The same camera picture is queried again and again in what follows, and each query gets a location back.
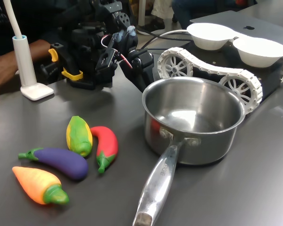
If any purple toy aubergine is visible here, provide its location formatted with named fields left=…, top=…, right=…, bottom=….
left=18, top=147, right=89, bottom=181

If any orange toy carrot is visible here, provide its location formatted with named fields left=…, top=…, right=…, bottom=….
left=12, top=166, right=70, bottom=205

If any person's left hand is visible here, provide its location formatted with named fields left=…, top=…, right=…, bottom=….
left=0, top=55, right=19, bottom=96

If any pale grey putty lump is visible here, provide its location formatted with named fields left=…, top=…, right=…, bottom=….
left=116, top=25, right=137, bottom=42

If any background person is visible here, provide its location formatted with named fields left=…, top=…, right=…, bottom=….
left=171, top=0, right=236, bottom=30
left=138, top=0, right=174, bottom=32

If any black yellow clamp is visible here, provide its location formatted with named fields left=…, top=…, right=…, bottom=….
left=39, top=41, right=84, bottom=89

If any white bowl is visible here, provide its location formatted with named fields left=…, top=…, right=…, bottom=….
left=186, top=23, right=236, bottom=51
left=233, top=37, right=283, bottom=68

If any red toy chilli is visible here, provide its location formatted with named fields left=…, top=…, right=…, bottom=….
left=90, top=126, right=119, bottom=174

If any yellow green toy corn cob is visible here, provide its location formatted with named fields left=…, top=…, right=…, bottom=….
left=66, top=115, right=94, bottom=158

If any small white-tracked vehicle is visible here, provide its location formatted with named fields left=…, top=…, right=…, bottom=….
left=157, top=40, right=283, bottom=113

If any silver laptop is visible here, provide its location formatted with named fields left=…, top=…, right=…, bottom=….
left=190, top=10, right=283, bottom=51

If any long black cable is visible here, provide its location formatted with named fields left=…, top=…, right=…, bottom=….
left=135, top=25, right=191, bottom=50

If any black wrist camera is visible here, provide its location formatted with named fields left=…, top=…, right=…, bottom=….
left=95, top=32, right=120, bottom=78

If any white cable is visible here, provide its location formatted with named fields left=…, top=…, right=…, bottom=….
left=159, top=29, right=191, bottom=40

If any steel pan with long handle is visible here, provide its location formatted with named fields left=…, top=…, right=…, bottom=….
left=132, top=76, right=247, bottom=226

